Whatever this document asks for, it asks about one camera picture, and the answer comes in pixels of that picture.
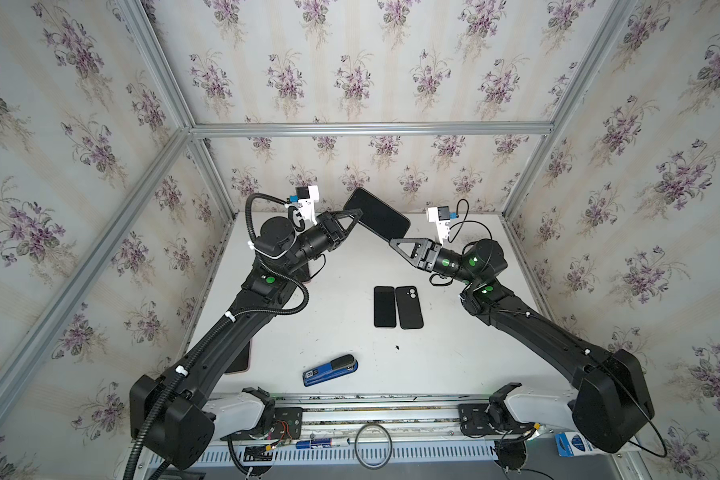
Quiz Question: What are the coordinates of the aluminium mounting rail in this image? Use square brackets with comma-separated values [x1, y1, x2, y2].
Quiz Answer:
[128, 392, 622, 448]

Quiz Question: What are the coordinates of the blue white box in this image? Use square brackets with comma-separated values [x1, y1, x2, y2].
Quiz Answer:
[554, 432, 599, 458]

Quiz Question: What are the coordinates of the blue marker pen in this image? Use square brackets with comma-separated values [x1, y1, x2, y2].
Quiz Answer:
[296, 438, 351, 450]

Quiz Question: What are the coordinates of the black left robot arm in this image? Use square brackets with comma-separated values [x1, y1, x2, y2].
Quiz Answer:
[123, 193, 362, 479]

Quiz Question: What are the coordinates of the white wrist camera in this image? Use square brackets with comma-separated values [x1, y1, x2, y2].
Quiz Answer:
[426, 206, 459, 244]
[286, 185, 320, 232]

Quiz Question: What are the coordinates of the black phone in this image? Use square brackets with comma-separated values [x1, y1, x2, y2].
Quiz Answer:
[373, 286, 397, 328]
[225, 342, 251, 374]
[344, 188, 410, 241]

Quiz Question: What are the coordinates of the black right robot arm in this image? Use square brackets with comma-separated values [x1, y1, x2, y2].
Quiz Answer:
[389, 238, 655, 453]

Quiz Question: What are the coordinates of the blue black stapler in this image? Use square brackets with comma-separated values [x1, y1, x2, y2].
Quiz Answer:
[302, 354, 359, 387]

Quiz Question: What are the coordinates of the black phone case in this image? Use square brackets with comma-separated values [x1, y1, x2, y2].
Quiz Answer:
[395, 286, 424, 330]

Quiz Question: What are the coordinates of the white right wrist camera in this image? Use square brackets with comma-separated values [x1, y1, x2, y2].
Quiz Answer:
[426, 206, 459, 244]

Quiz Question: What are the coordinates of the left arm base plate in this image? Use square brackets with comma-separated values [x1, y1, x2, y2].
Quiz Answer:
[238, 407, 304, 441]

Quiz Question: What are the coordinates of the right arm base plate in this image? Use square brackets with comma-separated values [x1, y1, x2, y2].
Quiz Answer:
[457, 403, 504, 438]

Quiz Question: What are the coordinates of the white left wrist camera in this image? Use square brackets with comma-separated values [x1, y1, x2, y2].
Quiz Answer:
[286, 185, 320, 232]

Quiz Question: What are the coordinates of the black cable ring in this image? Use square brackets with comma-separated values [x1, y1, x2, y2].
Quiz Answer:
[353, 423, 394, 470]

